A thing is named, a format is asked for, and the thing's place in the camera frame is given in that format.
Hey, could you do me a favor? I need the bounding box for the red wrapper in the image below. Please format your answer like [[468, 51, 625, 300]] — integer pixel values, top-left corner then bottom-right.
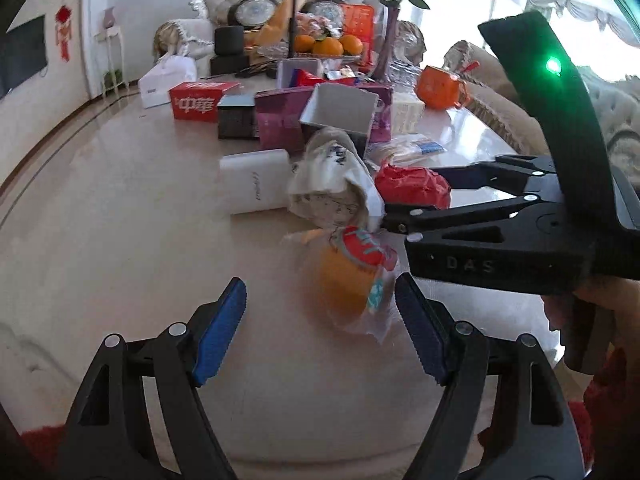
[[374, 164, 451, 209]]

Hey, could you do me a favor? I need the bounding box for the orange snack wrapper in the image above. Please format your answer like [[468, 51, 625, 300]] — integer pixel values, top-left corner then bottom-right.
[[282, 226, 400, 344]]

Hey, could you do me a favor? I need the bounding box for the grey cardboard box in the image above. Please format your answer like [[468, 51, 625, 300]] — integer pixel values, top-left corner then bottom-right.
[[299, 84, 378, 152]]

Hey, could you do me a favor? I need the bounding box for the person's right hand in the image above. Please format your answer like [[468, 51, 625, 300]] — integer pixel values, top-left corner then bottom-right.
[[541, 276, 640, 356]]

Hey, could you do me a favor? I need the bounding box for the red fuzzy sleeve left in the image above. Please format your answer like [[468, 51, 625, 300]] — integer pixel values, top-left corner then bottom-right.
[[21, 425, 65, 474]]

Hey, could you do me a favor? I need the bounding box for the red fuzzy sleeve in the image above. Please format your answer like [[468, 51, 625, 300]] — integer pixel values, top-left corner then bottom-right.
[[568, 348, 639, 479], [21, 425, 65, 474]]

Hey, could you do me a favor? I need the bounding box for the clear plastic packet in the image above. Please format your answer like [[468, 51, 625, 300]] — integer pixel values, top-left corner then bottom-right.
[[364, 133, 446, 168]]

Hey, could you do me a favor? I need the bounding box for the red fuzzy sleeve right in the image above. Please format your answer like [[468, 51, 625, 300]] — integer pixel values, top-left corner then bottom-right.
[[568, 348, 639, 479]]

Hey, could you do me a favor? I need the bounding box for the beige couch right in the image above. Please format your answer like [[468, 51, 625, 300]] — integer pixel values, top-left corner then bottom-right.
[[442, 40, 639, 188]]

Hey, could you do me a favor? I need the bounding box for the orange mug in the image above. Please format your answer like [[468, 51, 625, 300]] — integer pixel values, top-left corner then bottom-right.
[[414, 66, 472, 110]]

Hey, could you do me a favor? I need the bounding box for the purple glass vase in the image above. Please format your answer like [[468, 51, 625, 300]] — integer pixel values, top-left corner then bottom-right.
[[370, 6, 400, 84]]

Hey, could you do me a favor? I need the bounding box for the white rectangular box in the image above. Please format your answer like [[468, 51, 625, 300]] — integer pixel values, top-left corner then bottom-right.
[[219, 148, 293, 214]]

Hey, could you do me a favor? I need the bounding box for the purple box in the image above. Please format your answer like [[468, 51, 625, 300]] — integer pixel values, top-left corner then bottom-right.
[[255, 84, 393, 155]]

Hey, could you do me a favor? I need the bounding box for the orange fruit right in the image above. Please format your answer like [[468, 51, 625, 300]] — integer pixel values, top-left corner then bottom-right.
[[340, 34, 364, 56]]

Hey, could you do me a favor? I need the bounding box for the orange fruit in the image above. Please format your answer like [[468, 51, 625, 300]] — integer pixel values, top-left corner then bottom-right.
[[311, 37, 344, 58], [340, 34, 364, 56], [293, 35, 317, 53]]

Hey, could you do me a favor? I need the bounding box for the orange fruit middle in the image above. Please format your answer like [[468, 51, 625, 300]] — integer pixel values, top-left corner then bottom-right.
[[311, 37, 344, 58]]

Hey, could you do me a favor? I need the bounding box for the dark small box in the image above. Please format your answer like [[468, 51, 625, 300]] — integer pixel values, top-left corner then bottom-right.
[[217, 93, 259, 140]]

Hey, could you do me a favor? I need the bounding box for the orange fruit left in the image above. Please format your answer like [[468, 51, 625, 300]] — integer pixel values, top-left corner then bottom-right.
[[293, 35, 317, 53]]

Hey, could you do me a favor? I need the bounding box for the red snack bag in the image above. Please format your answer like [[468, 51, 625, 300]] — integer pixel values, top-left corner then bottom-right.
[[342, 4, 375, 73]]

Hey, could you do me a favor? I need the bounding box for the red cigarette carton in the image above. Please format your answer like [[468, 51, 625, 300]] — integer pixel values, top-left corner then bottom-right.
[[168, 80, 240, 122]]

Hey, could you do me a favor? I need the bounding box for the ornate white sofa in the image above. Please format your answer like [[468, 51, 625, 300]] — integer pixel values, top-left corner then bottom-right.
[[152, 0, 428, 79]]

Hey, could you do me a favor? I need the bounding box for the black speaker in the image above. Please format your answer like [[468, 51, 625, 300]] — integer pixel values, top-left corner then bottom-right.
[[214, 25, 244, 56]]

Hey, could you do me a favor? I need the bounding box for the round sofa cushion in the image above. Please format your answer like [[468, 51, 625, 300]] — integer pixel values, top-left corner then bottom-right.
[[228, 0, 279, 30]]

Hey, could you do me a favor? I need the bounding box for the black phone stand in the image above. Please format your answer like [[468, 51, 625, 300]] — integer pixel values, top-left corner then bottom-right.
[[235, 0, 297, 78]]

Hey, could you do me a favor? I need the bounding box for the white tissue pack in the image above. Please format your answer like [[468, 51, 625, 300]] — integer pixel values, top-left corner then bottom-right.
[[138, 55, 198, 108]]

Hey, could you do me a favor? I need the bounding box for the white side stand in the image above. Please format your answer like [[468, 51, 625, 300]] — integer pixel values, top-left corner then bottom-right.
[[94, 6, 129, 99]]

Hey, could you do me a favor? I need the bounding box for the red chinese knot decoration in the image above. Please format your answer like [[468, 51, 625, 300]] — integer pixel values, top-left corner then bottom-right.
[[54, 4, 73, 63]]

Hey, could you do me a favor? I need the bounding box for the wall television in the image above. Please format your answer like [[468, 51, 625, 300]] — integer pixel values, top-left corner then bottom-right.
[[0, 15, 48, 98]]

